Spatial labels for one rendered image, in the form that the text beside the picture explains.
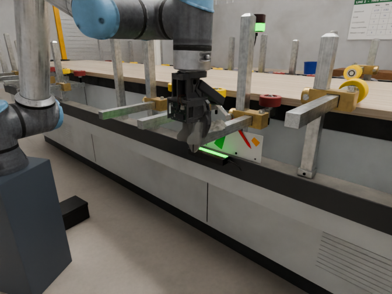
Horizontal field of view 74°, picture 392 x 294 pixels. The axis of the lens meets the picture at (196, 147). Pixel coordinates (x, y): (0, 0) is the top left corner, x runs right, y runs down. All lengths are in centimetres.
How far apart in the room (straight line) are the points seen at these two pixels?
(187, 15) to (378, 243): 79
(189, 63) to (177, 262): 115
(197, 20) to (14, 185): 96
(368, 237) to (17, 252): 130
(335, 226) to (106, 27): 83
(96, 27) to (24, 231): 98
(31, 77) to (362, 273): 149
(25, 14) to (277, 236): 134
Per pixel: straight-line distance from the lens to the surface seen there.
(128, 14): 61
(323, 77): 81
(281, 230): 132
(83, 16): 62
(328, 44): 80
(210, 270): 149
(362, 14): 825
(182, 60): 61
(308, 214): 97
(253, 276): 150
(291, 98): 104
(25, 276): 146
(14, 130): 128
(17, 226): 133
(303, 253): 133
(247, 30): 90
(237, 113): 93
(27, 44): 120
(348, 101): 79
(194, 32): 61
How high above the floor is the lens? 109
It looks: 21 degrees down
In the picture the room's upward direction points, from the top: straight up
